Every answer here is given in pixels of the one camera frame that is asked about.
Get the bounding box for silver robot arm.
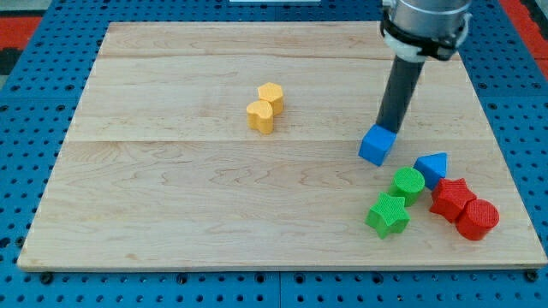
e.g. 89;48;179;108
380;0;472;63

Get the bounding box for yellow heart block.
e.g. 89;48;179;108
246;100;274;134

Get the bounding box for blue cube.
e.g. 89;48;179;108
358;125;396;166

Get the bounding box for yellow hexagon block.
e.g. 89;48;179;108
258;82;284;116

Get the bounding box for wooden board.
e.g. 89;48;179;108
17;21;547;272

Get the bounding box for green star block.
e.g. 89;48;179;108
364;192;410;240

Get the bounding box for green cylinder block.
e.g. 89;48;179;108
388;167;426;207

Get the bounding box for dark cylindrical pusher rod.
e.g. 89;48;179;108
376;56;424;133

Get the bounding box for blue triangle block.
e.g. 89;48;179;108
414;152;448;190

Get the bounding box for red star block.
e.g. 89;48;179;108
429;178;477;223

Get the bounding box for red cylinder block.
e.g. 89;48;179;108
456;198;500;240

